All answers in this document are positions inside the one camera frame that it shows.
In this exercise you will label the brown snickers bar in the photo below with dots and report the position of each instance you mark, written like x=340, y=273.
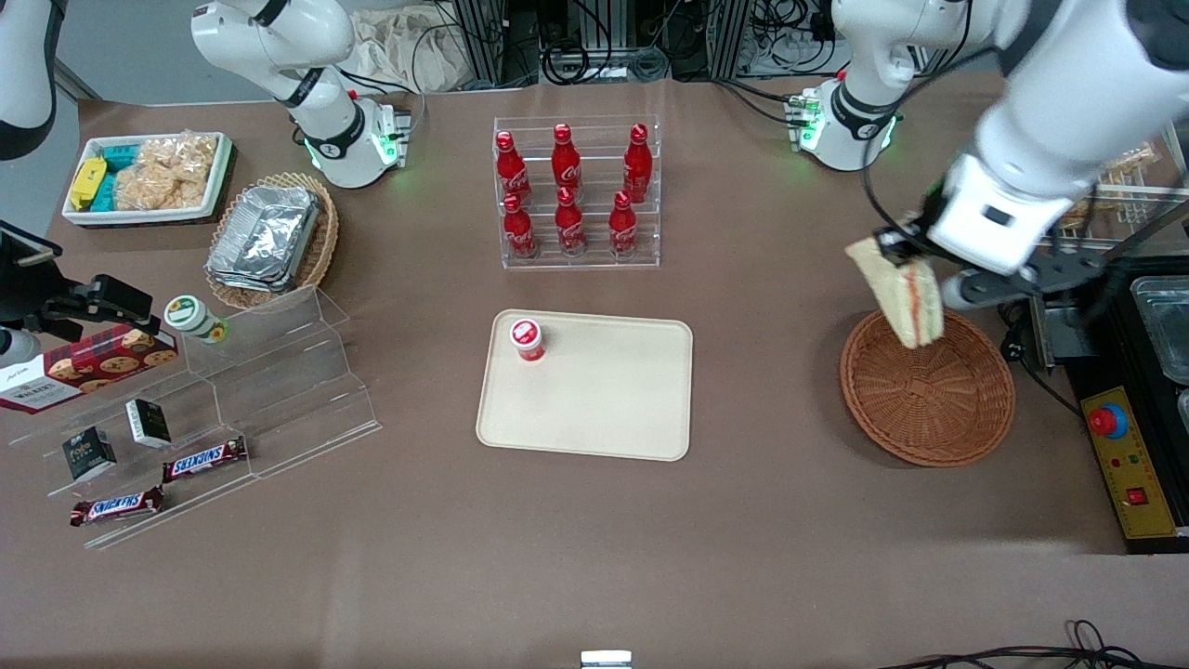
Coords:
x=204, y=459
x=116, y=506

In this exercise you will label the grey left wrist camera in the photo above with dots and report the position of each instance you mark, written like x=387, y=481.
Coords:
x=985, y=292

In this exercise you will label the triangular sandwich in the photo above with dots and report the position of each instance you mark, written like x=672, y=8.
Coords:
x=906, y=302

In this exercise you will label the oval wicker basket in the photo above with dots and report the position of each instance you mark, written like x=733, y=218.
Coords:
x=320, y=246

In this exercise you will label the red tartan cookie box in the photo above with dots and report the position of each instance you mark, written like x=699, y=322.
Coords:
x=88, y=367

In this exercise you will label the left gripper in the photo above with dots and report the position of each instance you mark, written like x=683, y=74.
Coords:
x=914, y=233

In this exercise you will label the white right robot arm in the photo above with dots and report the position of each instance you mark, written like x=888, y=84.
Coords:
x=327, y=139

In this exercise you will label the clear acrylic bottle rack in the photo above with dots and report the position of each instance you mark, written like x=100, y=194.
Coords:
x=594, y=260

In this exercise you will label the red cola bottle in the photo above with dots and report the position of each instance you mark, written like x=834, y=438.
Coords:
x=510, y=170
x=519, y=230
x=622, y=228
x=569, y=226
x=637, y=167
x=566, y=163

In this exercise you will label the red emergency stop button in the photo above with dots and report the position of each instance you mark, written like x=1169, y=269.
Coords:
x=1107, y=421

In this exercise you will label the clear snack display rack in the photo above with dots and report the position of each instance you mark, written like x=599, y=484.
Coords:
x=1129, y=190

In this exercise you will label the white plastic bin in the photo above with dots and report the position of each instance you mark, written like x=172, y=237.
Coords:
x=215, y=181

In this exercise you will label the beige plastic tray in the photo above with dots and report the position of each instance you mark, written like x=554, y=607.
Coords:
x=604, y=400

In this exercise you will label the beige cloth bag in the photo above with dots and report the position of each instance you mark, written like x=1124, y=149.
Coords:
x=399, y=51

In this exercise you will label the small black carton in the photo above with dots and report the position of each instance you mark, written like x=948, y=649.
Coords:
x=89, y=453
x=149, y=423

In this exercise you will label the green lidded cup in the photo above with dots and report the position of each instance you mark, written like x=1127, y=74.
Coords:
x=190, y=316

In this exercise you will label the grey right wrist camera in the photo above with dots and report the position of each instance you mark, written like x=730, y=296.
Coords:
x=17, y=347

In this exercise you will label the clear bag of crackers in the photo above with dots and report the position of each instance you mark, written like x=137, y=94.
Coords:
x=153, y=190
x=186, y=153

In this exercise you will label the red lidded yogurt cup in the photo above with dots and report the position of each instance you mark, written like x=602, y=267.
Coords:
x=527, y=340

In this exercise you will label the clear acrylic stepped shelf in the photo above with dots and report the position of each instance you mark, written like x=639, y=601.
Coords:
x=288, y=390

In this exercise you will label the red rocker switch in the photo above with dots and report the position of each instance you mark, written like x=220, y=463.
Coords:
x=1138, y=496

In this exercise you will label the dark camera mount bracket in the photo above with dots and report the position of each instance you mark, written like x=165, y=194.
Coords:
x=1068, y=276

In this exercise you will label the aluminium foil container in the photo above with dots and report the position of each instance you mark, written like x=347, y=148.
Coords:
x=243, y=283
x=267, y=232

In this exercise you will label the teal snack packet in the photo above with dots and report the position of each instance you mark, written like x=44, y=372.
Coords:
x=119, y=156
x=106, y=192

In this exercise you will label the yellow snack packet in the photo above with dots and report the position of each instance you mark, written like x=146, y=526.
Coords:
x=87, y=181

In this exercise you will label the round brown wicker basket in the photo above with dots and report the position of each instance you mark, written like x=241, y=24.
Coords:
x=929, y=409

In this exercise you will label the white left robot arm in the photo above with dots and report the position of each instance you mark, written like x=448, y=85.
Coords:
x=1068, y=93

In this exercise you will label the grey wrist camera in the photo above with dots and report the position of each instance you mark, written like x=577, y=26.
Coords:
x=17, y=347
x=985, y=292

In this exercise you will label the black machine with yellow panel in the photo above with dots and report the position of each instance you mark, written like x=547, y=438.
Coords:
x=1105, y=353

